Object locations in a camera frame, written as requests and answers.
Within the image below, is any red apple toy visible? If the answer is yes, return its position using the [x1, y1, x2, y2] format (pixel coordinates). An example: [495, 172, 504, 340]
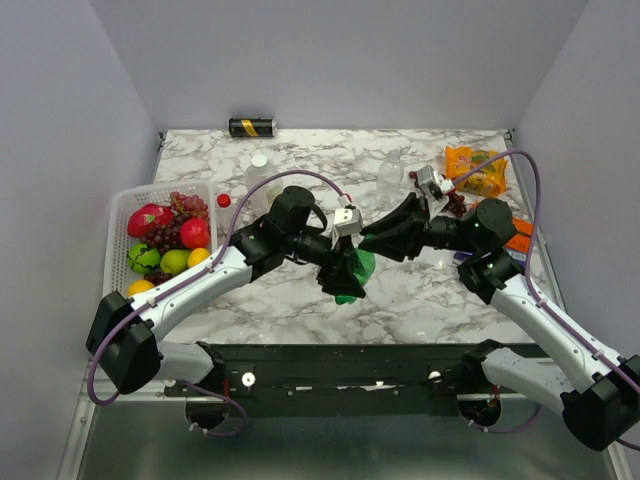
[180, 218, 210, 250]

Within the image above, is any red grape bunch in basket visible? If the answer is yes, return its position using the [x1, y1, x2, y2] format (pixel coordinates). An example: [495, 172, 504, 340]
[142, 192, 210, 286]

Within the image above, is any red grape bunch on table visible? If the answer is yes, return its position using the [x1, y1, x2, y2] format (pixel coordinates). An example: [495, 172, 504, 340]
[408, 171, 467, 218]

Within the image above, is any black battery with gold band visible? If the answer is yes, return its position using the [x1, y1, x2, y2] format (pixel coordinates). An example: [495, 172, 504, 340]
[228, 118, 277, 138]

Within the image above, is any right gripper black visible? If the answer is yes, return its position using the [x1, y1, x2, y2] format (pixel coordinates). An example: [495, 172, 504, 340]
[358, 192, 479, 263]

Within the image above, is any small bottle red cap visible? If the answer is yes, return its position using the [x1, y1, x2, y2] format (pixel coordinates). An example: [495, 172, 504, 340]
[216, 193, 236, 235]

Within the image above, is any orange snack bag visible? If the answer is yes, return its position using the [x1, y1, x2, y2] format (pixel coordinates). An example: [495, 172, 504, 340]
[444, 145, 509, 198]

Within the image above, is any red dragon fruit toy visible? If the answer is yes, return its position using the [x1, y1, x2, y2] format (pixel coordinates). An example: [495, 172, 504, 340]
[127, 203, 174, 238]

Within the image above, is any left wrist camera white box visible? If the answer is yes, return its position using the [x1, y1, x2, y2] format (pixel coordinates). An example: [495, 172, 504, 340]
[332, 206, 363, 238]

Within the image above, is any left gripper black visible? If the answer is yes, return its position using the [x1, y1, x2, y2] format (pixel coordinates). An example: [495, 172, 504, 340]
[284, 228, 368, 299]

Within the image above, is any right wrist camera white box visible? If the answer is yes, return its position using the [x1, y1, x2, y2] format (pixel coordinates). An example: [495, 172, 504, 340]
[414, 165, 455, 200]

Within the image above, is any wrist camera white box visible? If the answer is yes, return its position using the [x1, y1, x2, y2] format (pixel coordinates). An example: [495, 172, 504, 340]
[414, 165, 455, 200]
[332, 206, 363, 238]

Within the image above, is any small green bottle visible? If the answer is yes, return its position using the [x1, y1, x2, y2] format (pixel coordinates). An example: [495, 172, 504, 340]
[334, 248, 376, 305]

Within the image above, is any large clear bottle white cap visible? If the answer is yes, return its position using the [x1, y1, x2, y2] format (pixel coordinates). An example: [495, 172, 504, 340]
[245, 154, 283, 217]

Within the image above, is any white plastic basket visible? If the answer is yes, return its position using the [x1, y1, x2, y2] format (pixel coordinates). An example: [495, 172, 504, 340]
[102, 179, 218, 296]

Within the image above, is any green watermelon toy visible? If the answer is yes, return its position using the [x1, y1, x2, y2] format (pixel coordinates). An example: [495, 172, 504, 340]
[127, 243, 161, 274]

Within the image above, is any yellow lemon toy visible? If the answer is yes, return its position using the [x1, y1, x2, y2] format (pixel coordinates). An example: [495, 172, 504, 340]
[187, 248, 211, 268]

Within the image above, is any green pear toy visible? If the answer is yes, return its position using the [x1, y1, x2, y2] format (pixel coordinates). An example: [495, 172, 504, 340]
[160, 249, 191, 276]

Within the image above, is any clear plastic water bottle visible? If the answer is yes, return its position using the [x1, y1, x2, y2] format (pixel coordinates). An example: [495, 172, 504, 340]
[376, 150, 404, 207]

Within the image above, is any orange razor box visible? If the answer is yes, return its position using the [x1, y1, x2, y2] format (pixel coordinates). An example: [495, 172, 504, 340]
[505, 217, 533, 254]

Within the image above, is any purple box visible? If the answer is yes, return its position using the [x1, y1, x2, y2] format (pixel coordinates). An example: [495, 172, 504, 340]
[453, 249, 529, 264]

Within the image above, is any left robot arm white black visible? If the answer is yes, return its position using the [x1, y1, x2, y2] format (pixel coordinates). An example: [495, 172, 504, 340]
[86, 186, 365, 395]

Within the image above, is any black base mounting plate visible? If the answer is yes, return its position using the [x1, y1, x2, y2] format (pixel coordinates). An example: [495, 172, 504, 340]
[159, 339, 551, 419]

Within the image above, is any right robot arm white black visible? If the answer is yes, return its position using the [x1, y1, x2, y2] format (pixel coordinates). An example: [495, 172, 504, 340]
[360, 193, 639, 451]

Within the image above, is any orange fruit toy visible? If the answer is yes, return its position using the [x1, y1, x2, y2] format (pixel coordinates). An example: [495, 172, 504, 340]
[127, 279, 155, 297]

